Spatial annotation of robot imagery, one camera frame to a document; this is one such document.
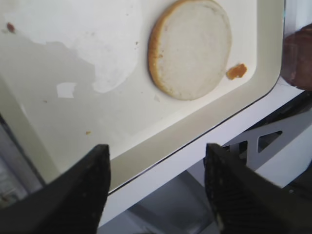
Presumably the white rectangular tray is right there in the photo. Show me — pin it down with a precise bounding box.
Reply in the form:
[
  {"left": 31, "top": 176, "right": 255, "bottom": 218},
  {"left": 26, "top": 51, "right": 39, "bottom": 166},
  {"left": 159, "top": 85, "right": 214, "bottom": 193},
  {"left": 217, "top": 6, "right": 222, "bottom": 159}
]
[{"left": 0, "top": 0, "right": 285, "bottom": 190}]

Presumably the brown meat patties stack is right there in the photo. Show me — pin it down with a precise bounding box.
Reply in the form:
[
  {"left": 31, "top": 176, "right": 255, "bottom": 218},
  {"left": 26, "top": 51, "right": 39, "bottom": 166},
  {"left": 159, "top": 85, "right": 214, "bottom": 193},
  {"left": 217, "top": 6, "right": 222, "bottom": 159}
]
[{"left": 280, "top": 24, "right": 312, "bottom": 91}]

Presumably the white table frame bracket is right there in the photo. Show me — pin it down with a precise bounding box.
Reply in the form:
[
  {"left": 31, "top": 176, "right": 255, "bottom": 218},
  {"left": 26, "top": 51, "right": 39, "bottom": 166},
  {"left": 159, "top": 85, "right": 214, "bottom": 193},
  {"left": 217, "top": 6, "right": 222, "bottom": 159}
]
[{"left": 225, "top": 110, "right": 312, "bottom": 188}]

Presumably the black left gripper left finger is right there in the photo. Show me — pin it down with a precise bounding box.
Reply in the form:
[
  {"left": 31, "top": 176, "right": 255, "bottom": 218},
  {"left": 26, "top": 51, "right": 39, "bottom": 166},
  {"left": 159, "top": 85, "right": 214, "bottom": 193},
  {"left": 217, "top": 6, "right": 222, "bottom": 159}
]
[{"left": 0, "top": 144, "right": 110, "bottom": 234}]

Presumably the orange crumb on tray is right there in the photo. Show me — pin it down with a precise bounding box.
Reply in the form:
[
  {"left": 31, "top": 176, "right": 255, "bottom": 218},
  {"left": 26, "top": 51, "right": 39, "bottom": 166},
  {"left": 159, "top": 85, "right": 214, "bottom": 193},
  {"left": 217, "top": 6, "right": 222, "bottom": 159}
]
[{"left": 226, "top": 63, "right": 247, "bottom": 80}]

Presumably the left clear long rail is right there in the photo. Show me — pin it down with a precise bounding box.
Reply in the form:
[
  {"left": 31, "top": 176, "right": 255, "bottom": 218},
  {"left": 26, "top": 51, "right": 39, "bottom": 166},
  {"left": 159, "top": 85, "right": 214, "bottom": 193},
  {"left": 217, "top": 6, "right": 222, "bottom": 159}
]
[{"left": 0, "top": 117, "right": 46, "bottom": 209}]

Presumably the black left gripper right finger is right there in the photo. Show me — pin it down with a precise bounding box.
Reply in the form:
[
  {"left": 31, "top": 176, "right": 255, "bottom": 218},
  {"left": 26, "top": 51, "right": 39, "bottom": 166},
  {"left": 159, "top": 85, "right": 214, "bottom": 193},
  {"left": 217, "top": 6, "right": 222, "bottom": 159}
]
[{"left": 204, "top": 143, "right": 312, "bottom": 234}]

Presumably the bun slice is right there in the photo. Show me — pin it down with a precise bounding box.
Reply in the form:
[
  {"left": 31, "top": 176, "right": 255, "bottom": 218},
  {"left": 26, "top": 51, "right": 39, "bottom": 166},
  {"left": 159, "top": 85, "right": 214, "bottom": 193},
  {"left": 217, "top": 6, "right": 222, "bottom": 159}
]
[{"left": 148, "top": 0, "right": 232, "bottom": 100}]

